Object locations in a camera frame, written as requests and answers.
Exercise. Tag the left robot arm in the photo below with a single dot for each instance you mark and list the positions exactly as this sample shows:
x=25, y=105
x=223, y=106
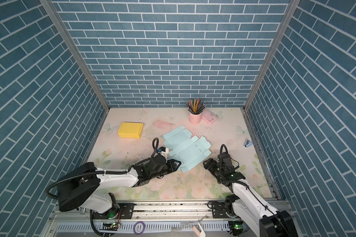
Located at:
x=81, y=187

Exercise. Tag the yellow paper box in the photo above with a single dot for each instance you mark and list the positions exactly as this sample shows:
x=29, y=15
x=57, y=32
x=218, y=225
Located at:
x=130, y=130

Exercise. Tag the light blue paper box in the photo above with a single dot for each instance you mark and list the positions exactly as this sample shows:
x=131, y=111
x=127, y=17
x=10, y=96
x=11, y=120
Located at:
x=186, y=148

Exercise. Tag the pink flat paper box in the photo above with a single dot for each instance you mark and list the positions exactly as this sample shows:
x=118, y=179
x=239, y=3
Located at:
x=208, y=117

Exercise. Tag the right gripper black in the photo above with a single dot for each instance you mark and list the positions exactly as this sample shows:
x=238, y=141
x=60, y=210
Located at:
x=211, y=166

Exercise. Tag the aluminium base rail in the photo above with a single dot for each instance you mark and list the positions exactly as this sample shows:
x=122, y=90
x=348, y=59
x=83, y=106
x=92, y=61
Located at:
x=143, y=218

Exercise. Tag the white pink clip tool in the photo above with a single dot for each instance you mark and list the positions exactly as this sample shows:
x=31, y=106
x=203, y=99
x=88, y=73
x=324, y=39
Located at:
x=198, y=229

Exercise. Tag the aluminium corner post right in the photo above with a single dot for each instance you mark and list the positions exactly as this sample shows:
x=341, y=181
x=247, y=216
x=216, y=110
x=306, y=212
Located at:
x=288, y=15

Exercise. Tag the aluminium corner post left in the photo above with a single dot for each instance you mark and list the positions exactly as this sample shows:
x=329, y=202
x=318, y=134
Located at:
x=62, y=30

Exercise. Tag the pink metal pencil cup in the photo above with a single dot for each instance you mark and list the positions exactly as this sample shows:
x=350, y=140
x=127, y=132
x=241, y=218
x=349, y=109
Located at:
x=194, y=118

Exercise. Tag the coloured pencils bundle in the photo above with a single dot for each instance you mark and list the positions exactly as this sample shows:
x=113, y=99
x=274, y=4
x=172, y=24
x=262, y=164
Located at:
x=196, y=106

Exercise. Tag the aluminium corner post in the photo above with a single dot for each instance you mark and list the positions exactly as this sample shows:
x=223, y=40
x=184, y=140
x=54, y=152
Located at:
x=62, y=30
x=288, y=15

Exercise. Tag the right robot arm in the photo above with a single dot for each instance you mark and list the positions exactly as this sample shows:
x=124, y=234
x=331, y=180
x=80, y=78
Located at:
x=245, y=203

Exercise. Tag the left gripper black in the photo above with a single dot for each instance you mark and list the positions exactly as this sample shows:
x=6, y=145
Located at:
x=173, y=165

